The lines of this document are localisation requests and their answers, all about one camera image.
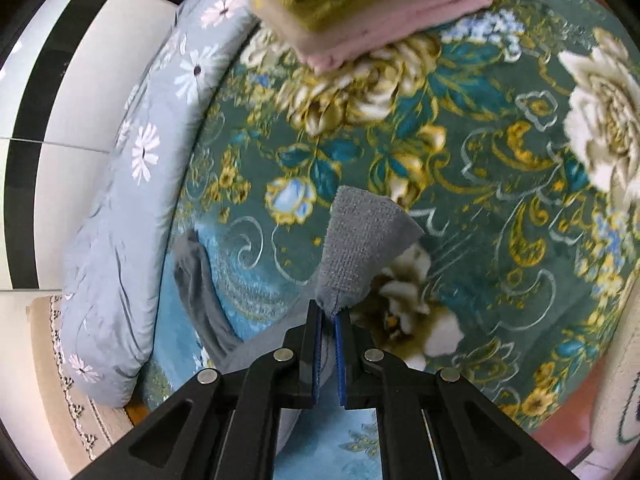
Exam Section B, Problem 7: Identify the grey knit garment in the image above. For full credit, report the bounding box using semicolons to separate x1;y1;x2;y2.
171;184;426;456

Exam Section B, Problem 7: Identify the light blue daisy quilt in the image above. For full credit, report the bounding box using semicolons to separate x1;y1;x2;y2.
60;0;256;408

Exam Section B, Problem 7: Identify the green floral bed blanket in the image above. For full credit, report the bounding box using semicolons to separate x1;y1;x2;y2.
171;0;639;436

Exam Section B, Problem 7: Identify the pink folded cloth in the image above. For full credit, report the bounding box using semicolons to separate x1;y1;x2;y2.
295;0;491;74

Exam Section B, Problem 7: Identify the wooden bed frame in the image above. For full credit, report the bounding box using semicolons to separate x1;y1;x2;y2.
532;358;605;466

